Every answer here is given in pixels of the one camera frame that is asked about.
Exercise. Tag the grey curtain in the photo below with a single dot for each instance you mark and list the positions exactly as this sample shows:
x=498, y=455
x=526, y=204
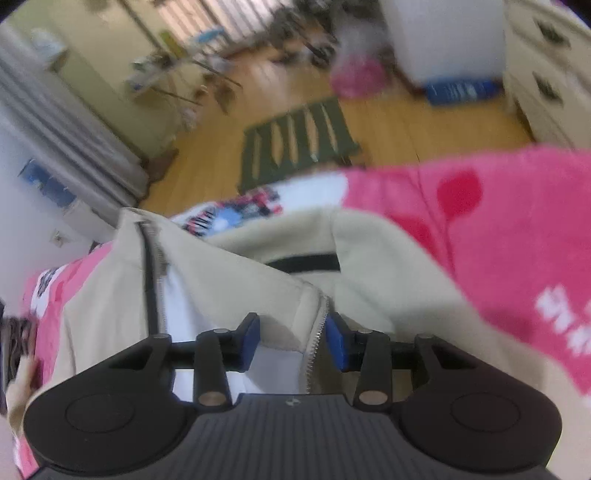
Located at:
x=69, y=129

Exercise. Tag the pink plastic bag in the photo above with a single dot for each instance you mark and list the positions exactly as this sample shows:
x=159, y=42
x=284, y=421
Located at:
x=358, y=76

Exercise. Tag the balcony railing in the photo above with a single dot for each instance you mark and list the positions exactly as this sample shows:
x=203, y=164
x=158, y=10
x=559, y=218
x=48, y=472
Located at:
x=240, y=16

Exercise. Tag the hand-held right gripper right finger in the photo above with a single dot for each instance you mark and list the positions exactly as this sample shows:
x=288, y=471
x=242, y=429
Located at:
x=335, y=339

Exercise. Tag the folding table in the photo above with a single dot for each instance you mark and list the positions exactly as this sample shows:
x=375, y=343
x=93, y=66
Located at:
x=180, y=74

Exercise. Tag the brown doormat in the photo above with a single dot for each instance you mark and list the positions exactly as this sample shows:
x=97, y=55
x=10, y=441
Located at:
x=159, y=164

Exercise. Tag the blue water dispenser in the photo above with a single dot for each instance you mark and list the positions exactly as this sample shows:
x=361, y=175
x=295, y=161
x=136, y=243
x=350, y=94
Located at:
x=46, y=184

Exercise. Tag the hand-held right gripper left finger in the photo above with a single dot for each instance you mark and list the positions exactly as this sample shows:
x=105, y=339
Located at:
x=250, y=341

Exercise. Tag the beige zip jacket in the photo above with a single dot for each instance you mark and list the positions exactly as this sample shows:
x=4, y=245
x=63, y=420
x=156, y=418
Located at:
x=415, y=300

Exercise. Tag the blue bottle pack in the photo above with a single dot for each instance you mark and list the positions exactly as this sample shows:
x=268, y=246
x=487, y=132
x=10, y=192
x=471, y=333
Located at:
x=461, y=91

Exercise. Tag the cream drawer cabinet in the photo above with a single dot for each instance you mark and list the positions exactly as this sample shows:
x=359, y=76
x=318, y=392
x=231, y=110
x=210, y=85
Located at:
x=549, y=60

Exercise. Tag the white wall socket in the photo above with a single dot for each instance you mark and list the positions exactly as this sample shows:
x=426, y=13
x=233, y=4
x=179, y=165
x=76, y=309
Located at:
x=58, y=238

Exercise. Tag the pink floral blanket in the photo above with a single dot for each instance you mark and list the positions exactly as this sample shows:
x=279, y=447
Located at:
x=517, y=217

